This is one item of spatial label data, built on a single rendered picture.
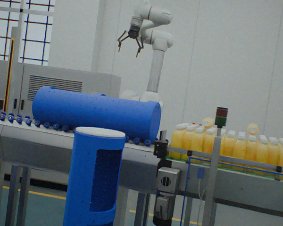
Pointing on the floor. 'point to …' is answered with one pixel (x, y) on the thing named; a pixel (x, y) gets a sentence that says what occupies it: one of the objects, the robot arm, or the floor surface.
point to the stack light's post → (211, 181)
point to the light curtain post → (12, 63)
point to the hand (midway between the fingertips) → (128, 53)
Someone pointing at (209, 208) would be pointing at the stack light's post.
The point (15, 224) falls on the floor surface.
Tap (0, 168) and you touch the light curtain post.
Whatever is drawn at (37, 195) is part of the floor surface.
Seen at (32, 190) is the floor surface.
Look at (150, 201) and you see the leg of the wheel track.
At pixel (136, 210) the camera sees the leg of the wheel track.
